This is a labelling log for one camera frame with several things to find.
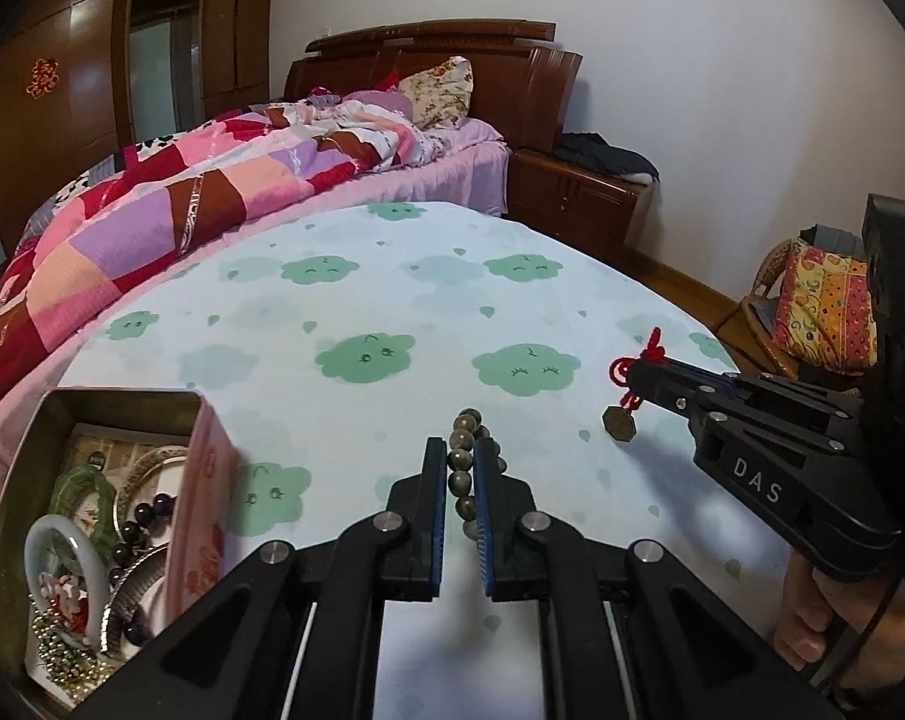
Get red knot cord charm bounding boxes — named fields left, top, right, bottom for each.
left=602, top=327, right=667, bottom=444

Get silver wrist watch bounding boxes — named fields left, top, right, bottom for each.
left=100, top=544, right=167, bottom=660

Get pale jade bangle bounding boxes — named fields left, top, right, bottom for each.
left=23, top=514, right=111, bottom=649

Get dark purple bead bracelet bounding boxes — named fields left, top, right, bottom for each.
left=106, top=491, right=181, bottom=646

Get red cord jade pendant bracelet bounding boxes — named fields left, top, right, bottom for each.
left=34, top=567, right=91, bottom=636

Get grey brown bead bracelet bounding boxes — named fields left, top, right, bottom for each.
left=444, top=406, right=511, bottom=542

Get silver bangle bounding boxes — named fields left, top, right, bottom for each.
left=114, top=444, right=187, bottom=520

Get green jade bangle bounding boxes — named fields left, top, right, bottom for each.
left=47, top=463, right=119, bottom=562

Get right hand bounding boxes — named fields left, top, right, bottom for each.
left=772, top=551, right=905, bottom=691

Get wicker chair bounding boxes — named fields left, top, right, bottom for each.
left=714, top=223, right=882, bottom=384

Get yellow floral cushion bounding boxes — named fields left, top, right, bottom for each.
left=772, top=239, right=877, bottom=374

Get pink tin box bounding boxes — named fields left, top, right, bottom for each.
left=0, top=387, right=239, bottom=718

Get paper booklet in tin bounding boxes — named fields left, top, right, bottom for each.
left=62, top=422, right=189, bottom=488

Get wooden nightstand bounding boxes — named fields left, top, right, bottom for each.
left=506, top=149, right=654, bottom=266

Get dark clothes on nightstand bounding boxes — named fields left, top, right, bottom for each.
left=551, top=132, right=660, bottom=184

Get pink bed sheet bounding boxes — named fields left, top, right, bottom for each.
left=0, top=118, right=515, bottom=481

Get cloud pattern tablecloth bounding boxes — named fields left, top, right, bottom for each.
left=53, top=200, right=792, bottom=720

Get wooden bed headboard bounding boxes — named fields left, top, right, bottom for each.
left=283, top=18, right=582, bottom=153

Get floral pillow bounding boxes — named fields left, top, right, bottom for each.
left=397, top=55, right=475, bottom=130

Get patchwork quilt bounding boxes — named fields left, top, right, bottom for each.
left=0, top=101, right=443, bottom=400

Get red double happiness decal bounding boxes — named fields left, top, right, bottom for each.
left=25, top=57, right=60, bottom=99

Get brown wooden wardrobe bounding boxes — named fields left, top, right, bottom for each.
left=0, top=0, right=270, bottom=254

